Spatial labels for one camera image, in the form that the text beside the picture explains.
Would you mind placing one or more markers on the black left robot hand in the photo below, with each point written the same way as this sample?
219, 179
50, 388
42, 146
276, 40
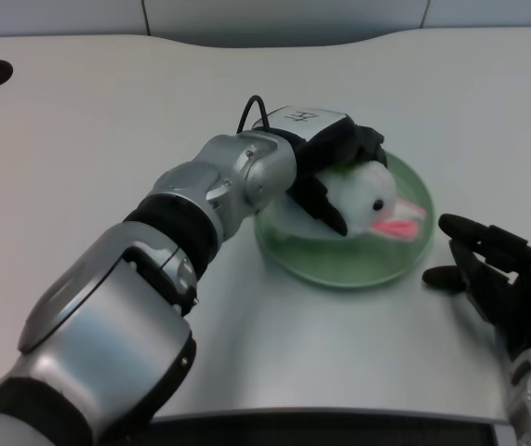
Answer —
325, 137

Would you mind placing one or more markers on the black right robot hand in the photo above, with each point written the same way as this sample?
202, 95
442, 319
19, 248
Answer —
521, 290

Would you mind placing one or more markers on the white rabbit doll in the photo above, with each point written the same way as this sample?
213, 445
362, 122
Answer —
367, 200

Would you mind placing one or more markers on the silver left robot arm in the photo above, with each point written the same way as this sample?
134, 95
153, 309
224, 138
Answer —
153, 279

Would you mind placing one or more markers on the green round plate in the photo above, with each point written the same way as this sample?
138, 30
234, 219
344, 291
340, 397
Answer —
339, 265

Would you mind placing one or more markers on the black robot torso front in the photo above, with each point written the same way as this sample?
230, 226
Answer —
316, 432

